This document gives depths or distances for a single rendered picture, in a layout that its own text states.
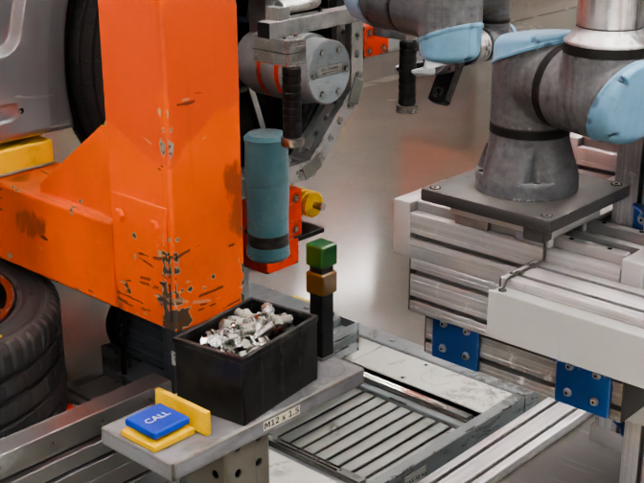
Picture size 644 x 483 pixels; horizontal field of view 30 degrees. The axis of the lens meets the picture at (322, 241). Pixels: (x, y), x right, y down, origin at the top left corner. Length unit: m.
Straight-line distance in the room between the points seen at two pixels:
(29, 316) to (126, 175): 0.33
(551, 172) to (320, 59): 0.76
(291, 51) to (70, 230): 0.51
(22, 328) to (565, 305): 0.96
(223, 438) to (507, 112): 0.64
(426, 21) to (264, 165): 0.96
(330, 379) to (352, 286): 1.57
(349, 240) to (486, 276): 2.15
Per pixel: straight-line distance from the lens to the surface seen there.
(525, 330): 1.64
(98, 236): 2.12
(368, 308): 3.41
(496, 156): 1.74
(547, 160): 1.73
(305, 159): 2.62
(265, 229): 2.39
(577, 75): 1.61
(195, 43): 1.91
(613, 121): 1.60
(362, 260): 3.76
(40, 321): 2.16
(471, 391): 2.80
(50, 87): 2.40
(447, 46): 1.43
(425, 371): 2.88
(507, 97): 1.72
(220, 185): 2.00
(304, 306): 2.86
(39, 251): 2.28
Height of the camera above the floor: 1.36
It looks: 20 degrees down
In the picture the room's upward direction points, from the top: straight up
